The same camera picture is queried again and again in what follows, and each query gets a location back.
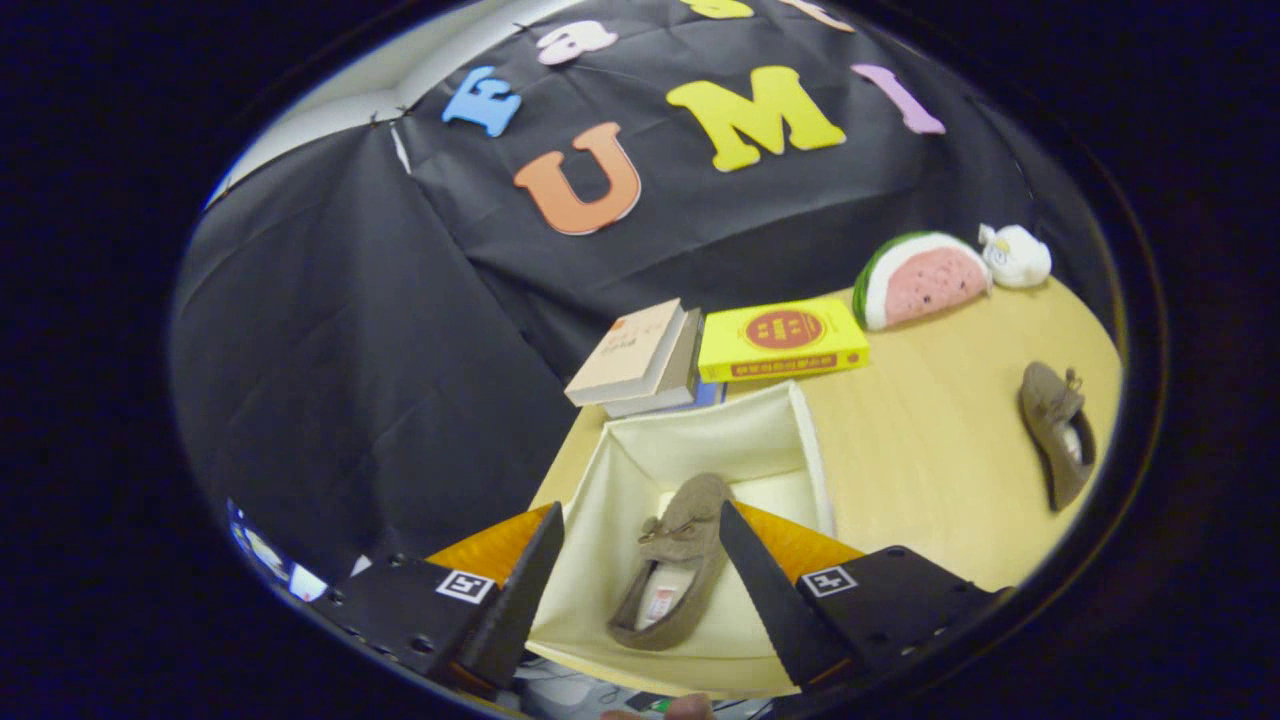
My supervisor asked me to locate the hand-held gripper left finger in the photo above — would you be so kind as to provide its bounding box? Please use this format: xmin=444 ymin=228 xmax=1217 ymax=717
xmin=310 ymin=502 xmax=566 ymax=696

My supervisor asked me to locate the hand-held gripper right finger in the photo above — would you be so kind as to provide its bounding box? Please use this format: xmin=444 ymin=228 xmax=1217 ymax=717
xmin=718 ymin=500 xmax=1011 ymax=693

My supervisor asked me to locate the grey-brown shoe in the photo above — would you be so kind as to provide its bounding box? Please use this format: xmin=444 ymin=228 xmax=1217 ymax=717
xmin=1018 ymin=361 xmax=1098 ymax=512
xmin=606 ymin=473 xmax=734 ymax=652

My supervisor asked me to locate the beige fabric storage box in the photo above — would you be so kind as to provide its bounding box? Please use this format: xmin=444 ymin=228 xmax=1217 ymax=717
xmin=528 ymin=378 xmax=839 ymax=698

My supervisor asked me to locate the computer monitor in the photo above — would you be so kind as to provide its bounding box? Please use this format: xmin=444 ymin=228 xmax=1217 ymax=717
xmin=226 ymin=498 xmax=329 ymax=603

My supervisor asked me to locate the yellow book with red circle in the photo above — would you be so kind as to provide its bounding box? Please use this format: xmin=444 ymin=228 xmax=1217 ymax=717
xmin=697 ymin=296 xmax=871 ymax=384

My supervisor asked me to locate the grey book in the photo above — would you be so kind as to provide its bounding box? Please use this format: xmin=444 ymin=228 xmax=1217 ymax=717
xmin=600 ymin=308 xmax=704 ymax=419

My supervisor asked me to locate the beige book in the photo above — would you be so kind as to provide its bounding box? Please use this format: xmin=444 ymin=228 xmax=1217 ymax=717
xmin=564 ymin=298 xmax=688 ymax=408

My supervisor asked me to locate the watermelon slice plush toy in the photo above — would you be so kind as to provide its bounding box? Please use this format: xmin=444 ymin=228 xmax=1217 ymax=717
xmin=852 ymin=231 xmax=993 ymax=332

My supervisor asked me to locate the white plush toy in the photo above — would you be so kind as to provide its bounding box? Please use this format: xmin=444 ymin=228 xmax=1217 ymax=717
xmin=978 ymin=222 xmax=1053 ymax=290

